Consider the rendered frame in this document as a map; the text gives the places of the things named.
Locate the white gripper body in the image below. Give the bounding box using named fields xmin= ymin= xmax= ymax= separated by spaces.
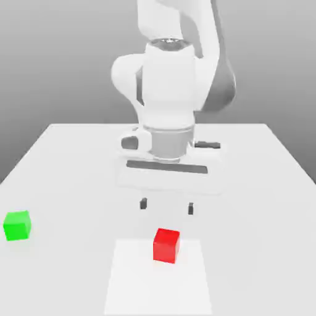
xmin=114 ymin=151 xmax=223 ymax=196

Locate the small red cube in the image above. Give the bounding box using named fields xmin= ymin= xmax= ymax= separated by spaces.
xmin=152 ymin=227 xmax=181 ymax=265

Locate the small green cube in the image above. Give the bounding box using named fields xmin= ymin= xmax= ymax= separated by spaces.
xmin=2 ymin=210 xmax=32 ymax=242

